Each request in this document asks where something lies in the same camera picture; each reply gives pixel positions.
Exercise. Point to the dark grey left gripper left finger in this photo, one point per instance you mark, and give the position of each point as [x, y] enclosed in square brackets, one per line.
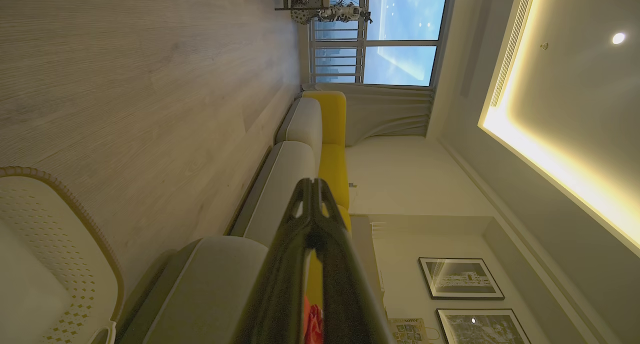
[280, 284]

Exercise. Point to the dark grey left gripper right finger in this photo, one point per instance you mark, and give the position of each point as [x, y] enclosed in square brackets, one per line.
[345, 294]

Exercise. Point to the red and white clothing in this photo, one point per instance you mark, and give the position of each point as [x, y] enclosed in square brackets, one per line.
[314, 326]

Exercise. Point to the white robot arm wheeled base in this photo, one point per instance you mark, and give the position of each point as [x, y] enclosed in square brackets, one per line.
[342, 12]

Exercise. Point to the white laundry basket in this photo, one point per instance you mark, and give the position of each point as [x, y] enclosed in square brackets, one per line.
[50, 244]

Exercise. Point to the white slatted rack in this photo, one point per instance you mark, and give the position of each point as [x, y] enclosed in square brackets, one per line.
[378, 230]

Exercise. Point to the photo collage sheet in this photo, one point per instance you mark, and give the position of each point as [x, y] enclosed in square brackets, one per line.
[407, 331]

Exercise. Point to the black framed landscape picture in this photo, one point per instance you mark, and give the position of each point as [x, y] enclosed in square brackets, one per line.
[460, 278]
[482, 328]

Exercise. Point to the yellow and grey sofa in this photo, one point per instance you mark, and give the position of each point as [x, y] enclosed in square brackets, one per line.
[295, 158]

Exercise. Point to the grey thick curtain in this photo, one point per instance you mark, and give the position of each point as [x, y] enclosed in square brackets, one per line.
[385, 113]

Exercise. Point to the large window with railing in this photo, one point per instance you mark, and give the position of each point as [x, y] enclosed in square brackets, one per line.
[400, 38]

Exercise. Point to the long ceiling air vent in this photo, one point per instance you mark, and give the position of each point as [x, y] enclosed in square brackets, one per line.
[512, 43]

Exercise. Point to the round ceiling spotlight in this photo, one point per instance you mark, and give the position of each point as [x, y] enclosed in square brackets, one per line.
[618, 38]

